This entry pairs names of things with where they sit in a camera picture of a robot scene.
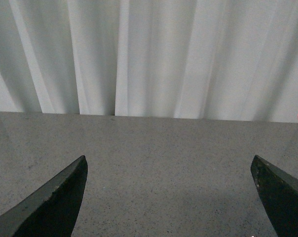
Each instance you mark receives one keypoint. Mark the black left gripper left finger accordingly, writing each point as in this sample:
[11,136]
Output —
[52,210]

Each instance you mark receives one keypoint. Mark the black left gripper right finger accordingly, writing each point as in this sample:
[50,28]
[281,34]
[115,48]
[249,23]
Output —
[278,192]

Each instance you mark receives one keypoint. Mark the white curtain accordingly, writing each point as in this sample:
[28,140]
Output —
[214,59]

